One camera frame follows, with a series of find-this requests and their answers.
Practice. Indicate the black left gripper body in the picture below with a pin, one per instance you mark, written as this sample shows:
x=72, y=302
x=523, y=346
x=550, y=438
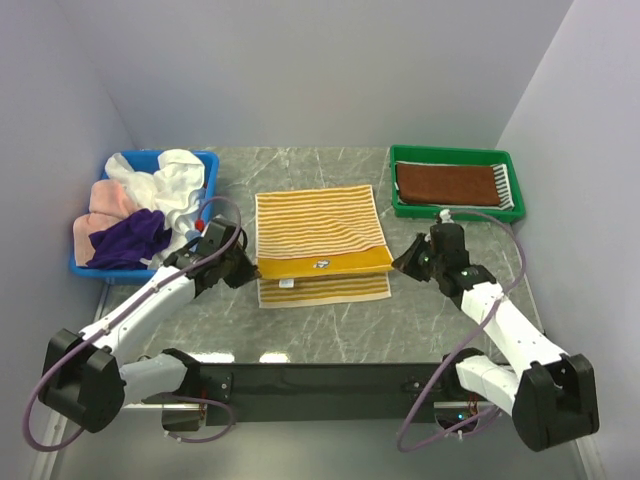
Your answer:
x=238, y=268

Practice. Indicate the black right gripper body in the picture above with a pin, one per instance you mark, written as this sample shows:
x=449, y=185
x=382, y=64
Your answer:
x=421, y=263

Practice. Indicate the brown towel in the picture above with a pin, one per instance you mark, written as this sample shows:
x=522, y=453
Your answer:
x=458, y=185

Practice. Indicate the cream yellow striped towel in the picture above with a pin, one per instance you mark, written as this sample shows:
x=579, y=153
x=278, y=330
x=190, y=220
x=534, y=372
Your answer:
x=320, y=246

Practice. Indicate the green white striped towel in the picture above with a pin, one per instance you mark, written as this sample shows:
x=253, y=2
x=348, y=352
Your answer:
x=465, y=186

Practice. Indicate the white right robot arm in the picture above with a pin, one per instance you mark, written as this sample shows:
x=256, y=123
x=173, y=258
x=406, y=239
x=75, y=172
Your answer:
x=549, y=394

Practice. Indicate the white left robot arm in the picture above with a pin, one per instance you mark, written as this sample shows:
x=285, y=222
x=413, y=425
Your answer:
x=86, y=375

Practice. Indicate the green plastic tray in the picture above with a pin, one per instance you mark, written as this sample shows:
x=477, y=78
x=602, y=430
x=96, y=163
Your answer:
x=517, y=200

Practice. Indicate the purple towel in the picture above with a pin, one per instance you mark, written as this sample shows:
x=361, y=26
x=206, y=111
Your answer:
x=131, y=243

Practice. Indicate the blue plastic bin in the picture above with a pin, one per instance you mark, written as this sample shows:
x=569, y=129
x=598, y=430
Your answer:
x=147, y=161

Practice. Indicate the pink towel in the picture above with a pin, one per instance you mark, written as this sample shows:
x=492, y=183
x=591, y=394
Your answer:
x=109, y=204

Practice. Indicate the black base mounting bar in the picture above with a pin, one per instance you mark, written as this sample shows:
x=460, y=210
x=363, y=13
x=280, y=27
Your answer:
x=281, y=392

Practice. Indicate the aluminium frame rail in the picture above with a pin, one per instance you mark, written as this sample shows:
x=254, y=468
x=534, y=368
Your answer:
x=411, y=325

